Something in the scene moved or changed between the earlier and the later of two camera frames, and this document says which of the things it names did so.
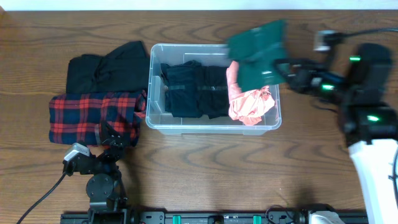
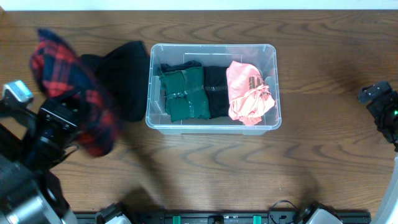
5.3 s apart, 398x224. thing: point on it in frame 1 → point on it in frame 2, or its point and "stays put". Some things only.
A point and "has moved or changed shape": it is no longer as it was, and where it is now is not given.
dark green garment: [257, 49] → [185, 93]
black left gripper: [118, 147] → [50, 114]
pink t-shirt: [249, 106] stays put
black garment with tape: [212, 91] stays put
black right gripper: [306, 78] → [379, 108]
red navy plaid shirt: [73, 117] has moved or changed shape
